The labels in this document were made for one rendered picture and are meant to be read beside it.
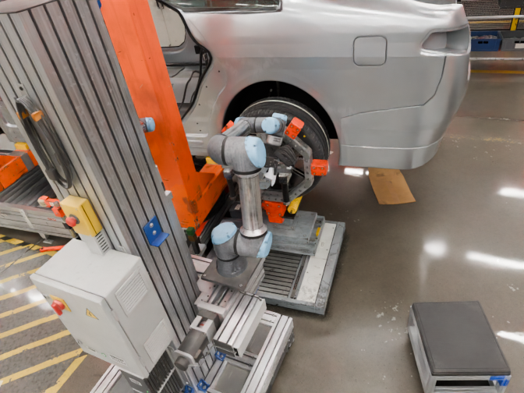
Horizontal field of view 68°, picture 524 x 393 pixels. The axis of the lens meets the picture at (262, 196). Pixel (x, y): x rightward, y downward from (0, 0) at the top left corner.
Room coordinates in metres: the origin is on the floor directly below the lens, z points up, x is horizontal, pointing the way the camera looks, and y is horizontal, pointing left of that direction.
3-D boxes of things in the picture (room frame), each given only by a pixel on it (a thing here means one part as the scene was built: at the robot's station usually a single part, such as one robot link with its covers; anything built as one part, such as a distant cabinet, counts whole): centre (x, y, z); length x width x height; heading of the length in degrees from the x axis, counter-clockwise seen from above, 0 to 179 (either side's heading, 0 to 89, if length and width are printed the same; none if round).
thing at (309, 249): (2.21, -0.15, 0.13); 0.50 x 0.36 x 0.10; 65
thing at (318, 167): (1.93, -0.37, 0.85); 0.09 x 0.08 x 0.07; 65
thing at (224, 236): (1.29, 0.19, 0.98); 0.13 x 0.12 x 0.14; 68
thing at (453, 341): (1.04, -0.85, 0.17); 0.43 x 0.36 x 0.34; 171
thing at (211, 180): (2.36, 0.34, 0.69); 0.52 x 0.17 x 0.35; 155
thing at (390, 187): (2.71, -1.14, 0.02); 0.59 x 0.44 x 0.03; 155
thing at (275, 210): (2.10, -0.10, 0.48); 0.16 x 0.12 x 0.17; 155
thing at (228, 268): (1.29, 0.19, 0.87); 0.15 x 0.15 x 0.10
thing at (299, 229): (2.21, -0.15, 0.32); 0.40 x 0.30 x 0.28; 65
